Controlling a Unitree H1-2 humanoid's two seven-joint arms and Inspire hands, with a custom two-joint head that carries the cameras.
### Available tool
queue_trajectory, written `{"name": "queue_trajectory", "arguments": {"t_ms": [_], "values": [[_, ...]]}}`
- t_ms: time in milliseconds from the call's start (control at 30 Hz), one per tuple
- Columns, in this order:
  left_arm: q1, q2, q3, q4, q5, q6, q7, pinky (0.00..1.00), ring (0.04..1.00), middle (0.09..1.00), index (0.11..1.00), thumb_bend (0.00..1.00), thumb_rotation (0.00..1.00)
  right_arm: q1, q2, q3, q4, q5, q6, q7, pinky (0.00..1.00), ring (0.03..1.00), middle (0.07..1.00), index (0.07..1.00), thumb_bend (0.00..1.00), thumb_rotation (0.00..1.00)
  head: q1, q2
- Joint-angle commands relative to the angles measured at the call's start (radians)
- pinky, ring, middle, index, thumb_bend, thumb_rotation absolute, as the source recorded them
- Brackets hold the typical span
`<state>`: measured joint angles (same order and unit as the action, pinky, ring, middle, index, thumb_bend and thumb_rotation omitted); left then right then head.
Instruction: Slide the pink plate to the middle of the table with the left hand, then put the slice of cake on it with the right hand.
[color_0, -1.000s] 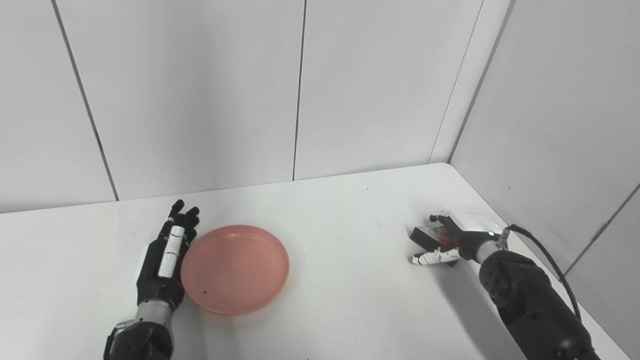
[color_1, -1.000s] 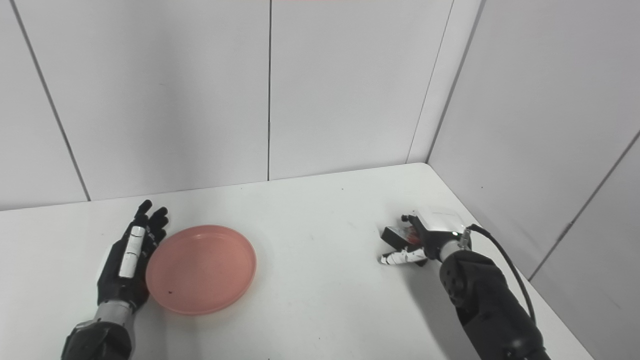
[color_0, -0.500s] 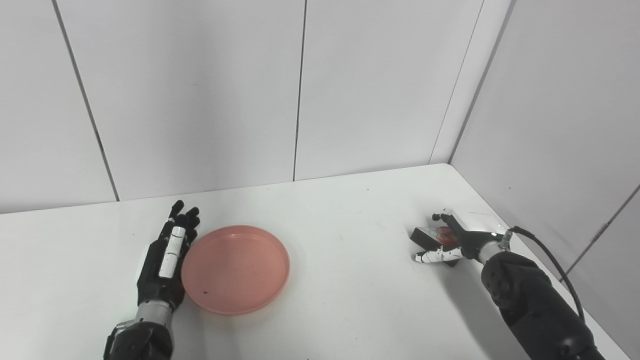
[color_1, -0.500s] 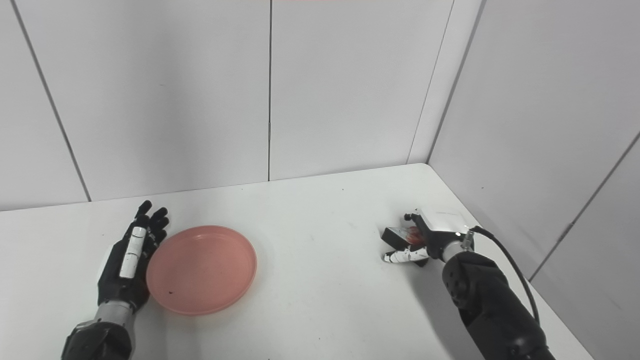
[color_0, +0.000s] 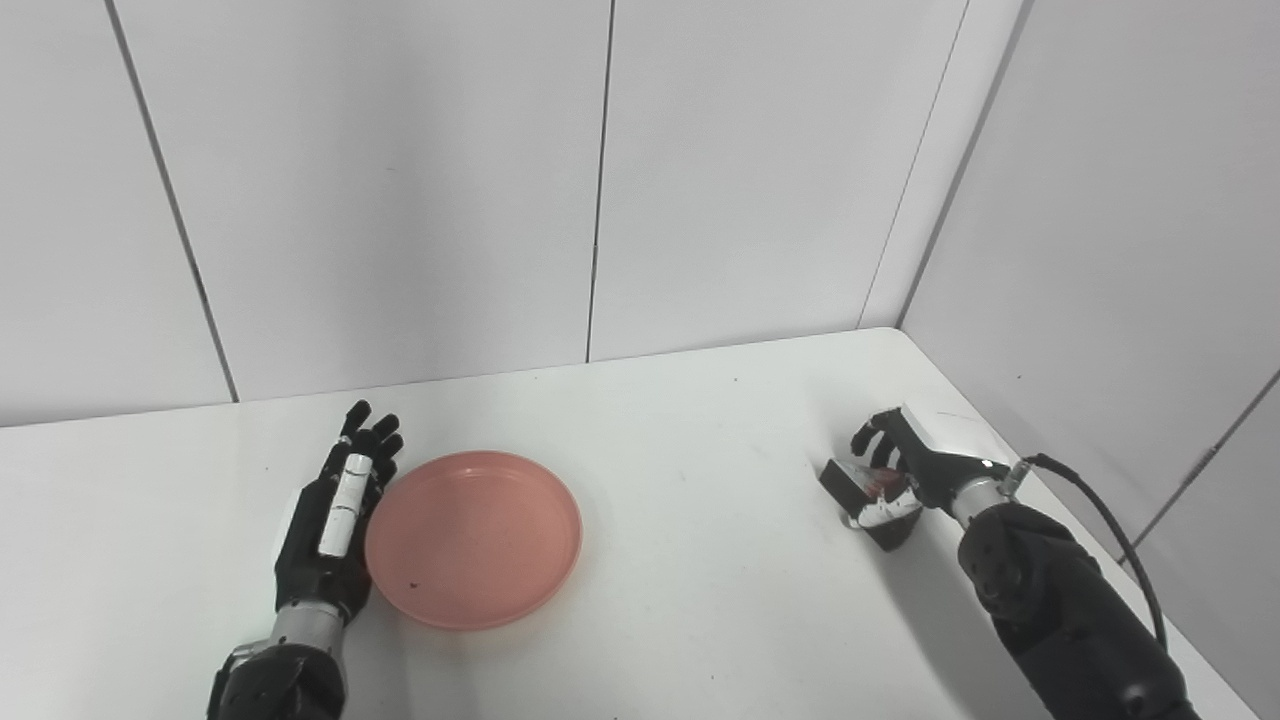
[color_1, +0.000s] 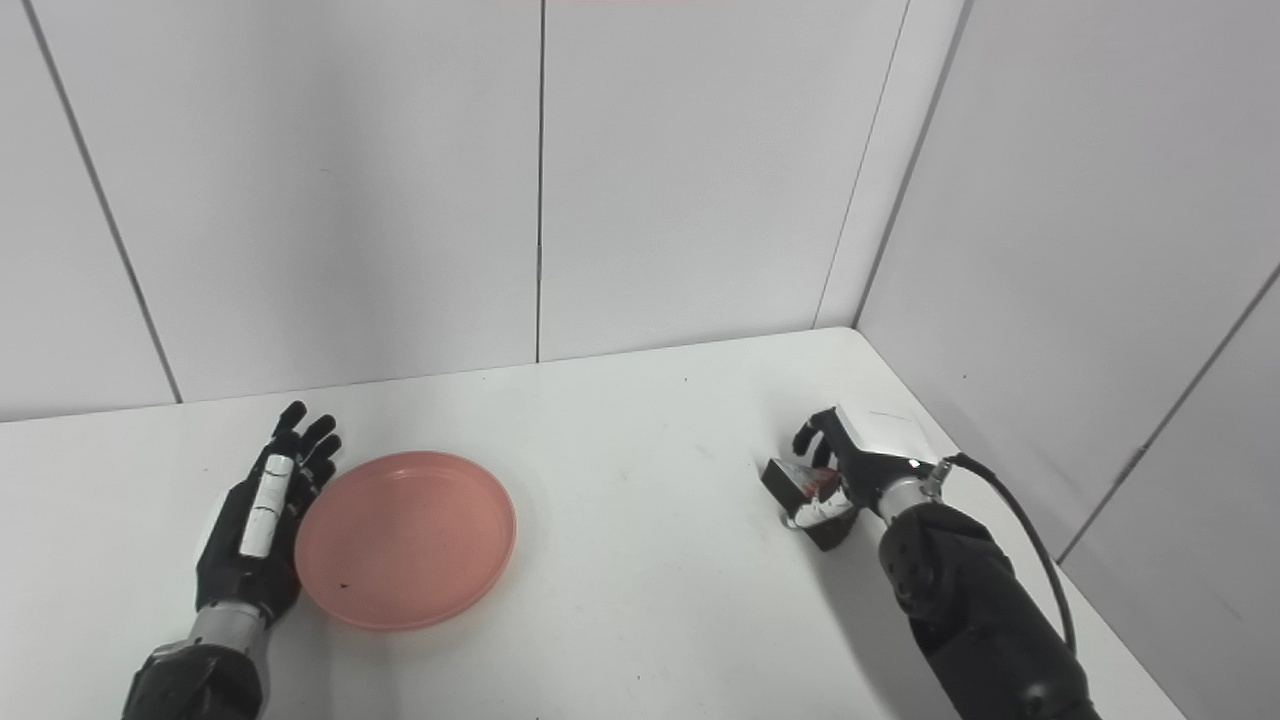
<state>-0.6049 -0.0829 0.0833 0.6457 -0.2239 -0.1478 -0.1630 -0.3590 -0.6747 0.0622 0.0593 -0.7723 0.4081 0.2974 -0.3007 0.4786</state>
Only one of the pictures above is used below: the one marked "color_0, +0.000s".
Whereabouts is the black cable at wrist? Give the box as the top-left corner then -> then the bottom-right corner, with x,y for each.
1005,453 -> 1169,651
207,643 -> 263,716

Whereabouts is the chocolate cake slice with fruit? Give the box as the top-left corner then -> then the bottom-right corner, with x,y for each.
819,455 -> 921,552

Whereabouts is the black cable at left wrist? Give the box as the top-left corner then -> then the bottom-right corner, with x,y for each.
207,643 -> 263,716

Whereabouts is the black cable at right wrist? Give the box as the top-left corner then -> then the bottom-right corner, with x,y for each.
1005,453 -> 1169,651

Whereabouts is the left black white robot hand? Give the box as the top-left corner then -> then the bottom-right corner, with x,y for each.
274,400 -> 405,626

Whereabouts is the pink round plate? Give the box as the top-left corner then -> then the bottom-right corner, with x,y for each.
364,450 -> 584,631

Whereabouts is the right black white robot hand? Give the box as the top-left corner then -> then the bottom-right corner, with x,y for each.
850,405 -> 1009,531

